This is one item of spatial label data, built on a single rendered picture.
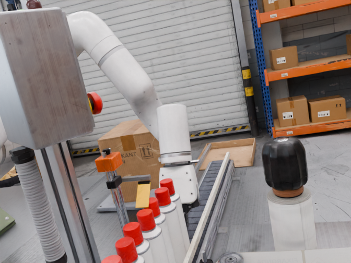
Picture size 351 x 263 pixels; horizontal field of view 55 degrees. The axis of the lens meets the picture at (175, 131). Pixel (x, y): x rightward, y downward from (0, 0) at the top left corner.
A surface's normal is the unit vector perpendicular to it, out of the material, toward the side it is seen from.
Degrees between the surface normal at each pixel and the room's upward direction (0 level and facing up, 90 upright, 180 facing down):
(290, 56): 90
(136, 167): 90
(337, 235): 0
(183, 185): 70
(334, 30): 90
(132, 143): 90
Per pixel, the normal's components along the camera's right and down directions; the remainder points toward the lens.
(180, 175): -0.26, -0.11
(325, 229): -0.20, -0.95
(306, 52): -0.18, 0.26
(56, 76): 0.61, 0.06
